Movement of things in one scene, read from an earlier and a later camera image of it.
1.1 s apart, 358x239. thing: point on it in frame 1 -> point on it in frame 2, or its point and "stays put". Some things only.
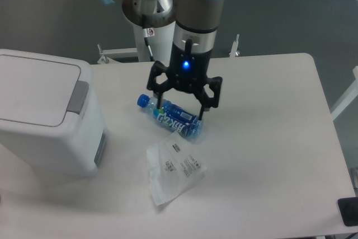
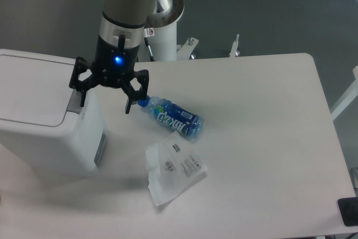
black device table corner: (348, 208) stays put
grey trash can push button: (79, 97) stays put
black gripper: (189, 69) -> (113, 65)
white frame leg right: (350, 95) stays put
